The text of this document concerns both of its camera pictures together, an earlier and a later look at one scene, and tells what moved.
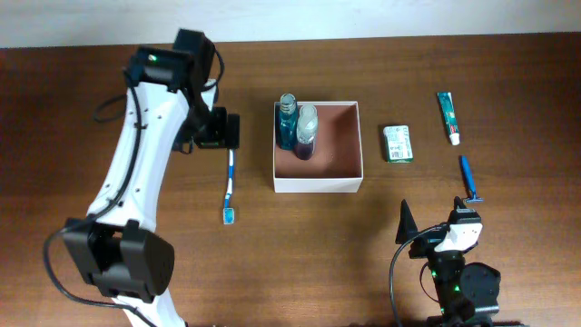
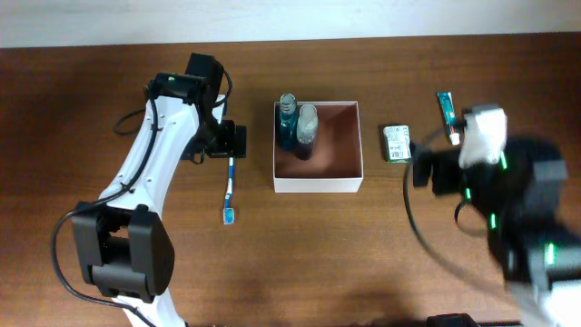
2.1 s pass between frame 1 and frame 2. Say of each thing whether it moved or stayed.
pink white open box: stayed
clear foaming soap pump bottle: stayed
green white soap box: stayed
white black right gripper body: moved
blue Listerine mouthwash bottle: stayed
